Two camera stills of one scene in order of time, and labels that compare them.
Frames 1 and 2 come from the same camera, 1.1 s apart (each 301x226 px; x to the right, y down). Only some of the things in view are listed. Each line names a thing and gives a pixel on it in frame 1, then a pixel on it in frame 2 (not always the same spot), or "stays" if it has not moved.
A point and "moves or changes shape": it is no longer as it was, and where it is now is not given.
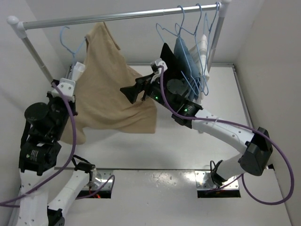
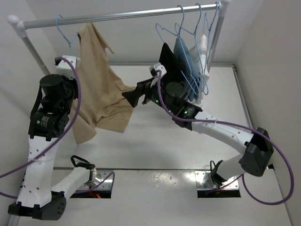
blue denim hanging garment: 186,60 stays
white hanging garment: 199,52 stays
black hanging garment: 173,71 stays
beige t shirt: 99,105 moves or changes shape
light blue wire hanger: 73,53 → 61,33
